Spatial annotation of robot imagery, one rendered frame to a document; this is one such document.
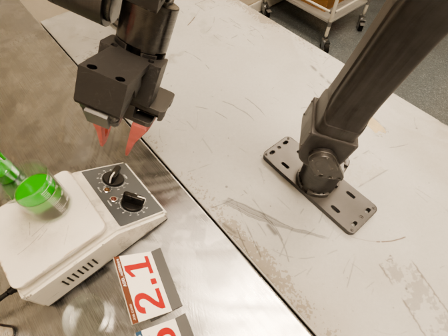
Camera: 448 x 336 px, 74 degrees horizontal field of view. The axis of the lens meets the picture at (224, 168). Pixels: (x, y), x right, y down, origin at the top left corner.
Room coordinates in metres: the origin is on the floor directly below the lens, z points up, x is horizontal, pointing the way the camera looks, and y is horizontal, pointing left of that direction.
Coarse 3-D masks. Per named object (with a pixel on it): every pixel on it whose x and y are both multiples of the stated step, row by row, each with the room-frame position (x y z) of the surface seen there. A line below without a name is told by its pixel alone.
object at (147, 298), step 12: (132, 264) 0.11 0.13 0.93; (144, 264) 0.12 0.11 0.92; (132, 276) 0.10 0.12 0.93; (144, 276) 0.10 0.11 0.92; (132, 288) 0.08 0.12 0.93; (144, 288) 0.08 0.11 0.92; (156, 288) 0.08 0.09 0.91; (144, 300) 0.07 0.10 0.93; (156, 300) 0.07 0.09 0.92; (144, 312) 0.05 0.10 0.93; (156, 312) 0.05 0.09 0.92
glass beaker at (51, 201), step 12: (12, 168) 0.19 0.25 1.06; (24, 168) 0.19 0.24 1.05; (36, 168) 0.20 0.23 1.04; (0, 180) 0.17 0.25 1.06; (12, 180) 0.18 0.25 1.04; (48, 180) 0.17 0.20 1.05; (0, 192) 0.16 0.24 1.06; (12, 192) 0.17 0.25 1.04; (36, 192) 0.16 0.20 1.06; (48, 192) 0.16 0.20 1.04; (60, 192) 0.17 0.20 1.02; (24, 204) 0.15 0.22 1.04; (36, 204) 0.15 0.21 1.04; (48, 204) 0.16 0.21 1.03; (60, 204) 0.16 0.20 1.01; (72, 204) 0.17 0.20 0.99; (36, 216) 0.15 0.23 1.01; (48, 216) 0.15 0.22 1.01; (60, 216) 0.15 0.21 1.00
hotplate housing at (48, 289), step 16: (80, 176) 0.23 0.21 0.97; (96, 208) 0.18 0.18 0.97; (112, 224) 0.16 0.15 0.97; (128, 224) 0.16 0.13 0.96; (144, 224) 0.17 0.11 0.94; (160, 224) 0.18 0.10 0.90; (96, 240) 0.13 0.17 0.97; (112, 240) 0.14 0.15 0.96; (128, 240) 0.15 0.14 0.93; (80, 256) 0.11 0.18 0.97; (96, 256) 0.12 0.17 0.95; (112, 256) 0.13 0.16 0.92; (48, 272) 0.09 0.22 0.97; (64, 272) 0.09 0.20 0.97; (80, 272) 0.10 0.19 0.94; (32, 288) 0.07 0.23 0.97; (48, 288) 0.08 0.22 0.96; (64, 288) 0.08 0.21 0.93; (48, 304) 0.06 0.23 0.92
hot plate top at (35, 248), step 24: (72, 192) 0.19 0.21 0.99; (0, 216) 0.16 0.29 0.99; (24, 216) 0.16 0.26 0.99; (72, 216) 0.16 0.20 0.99; (96, 216) 0.16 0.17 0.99; (0, 240) 0.13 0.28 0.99; (24, 240) 0.13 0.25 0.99; (48, 240) 0.13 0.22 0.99; (72, 240) 0.13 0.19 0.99; (24, 264) 0.10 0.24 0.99; (48, 264) 0.10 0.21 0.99
